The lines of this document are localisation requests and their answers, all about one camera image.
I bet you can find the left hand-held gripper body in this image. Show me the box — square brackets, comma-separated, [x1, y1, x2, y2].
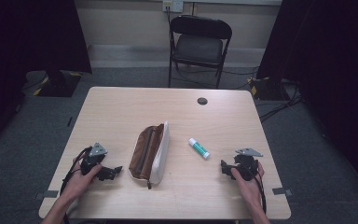
[80, 142, 109, 176]

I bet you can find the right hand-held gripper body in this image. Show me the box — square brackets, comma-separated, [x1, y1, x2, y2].
[233, 147, 264, 182]

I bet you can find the person's right hand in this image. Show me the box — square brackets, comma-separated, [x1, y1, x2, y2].
[230, 161, 266, 211]

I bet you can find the person's left hand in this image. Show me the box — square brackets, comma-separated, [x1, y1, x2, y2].
[62, 157, 103, 203]

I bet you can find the white and green glue stick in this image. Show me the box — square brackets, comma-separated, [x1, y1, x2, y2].
[187, 137, 212, 161]

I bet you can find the brown and white pencil case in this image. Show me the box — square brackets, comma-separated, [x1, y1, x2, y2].
[128, 120, 171, 190]

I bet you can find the grey tape strip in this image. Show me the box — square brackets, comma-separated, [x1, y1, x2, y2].
[33, 189, 60, 201]
[271, 187, 294, 197]

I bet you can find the black folding chair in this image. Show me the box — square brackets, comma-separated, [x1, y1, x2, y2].
[168, 14, 233, 90]

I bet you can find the dark curtain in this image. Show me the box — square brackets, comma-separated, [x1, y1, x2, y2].
[255, 0, 358, 200]
[0, 0, 93, 157]

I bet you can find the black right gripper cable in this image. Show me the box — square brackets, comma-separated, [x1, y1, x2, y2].
[250, 167, 269, 216]

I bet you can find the white wall outlet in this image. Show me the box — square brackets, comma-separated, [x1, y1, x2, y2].
[162, 0, 185, 14]

